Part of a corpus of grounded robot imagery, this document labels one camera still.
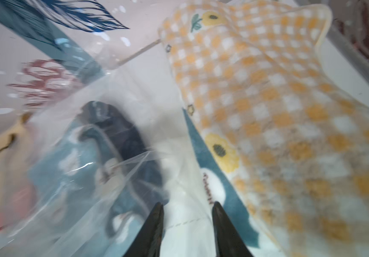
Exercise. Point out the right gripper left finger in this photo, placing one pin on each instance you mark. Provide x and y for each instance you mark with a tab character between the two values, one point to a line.
149	239

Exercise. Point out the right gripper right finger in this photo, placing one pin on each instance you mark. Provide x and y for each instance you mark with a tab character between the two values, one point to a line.
228	242

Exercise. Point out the light blue bear blanket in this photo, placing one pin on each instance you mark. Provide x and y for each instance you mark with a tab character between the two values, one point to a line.
68	220

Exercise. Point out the clear plastic vacuum bag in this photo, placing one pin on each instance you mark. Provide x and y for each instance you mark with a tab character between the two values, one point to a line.
142	89

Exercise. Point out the orange checkered blanket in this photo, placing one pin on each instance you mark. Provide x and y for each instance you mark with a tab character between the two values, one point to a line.
294	146

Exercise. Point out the teal bear print blanket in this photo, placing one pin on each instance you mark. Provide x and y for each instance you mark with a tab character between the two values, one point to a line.
223	192

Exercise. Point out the navy blue fleece blanket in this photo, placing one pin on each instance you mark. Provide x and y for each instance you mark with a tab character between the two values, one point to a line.
126	171

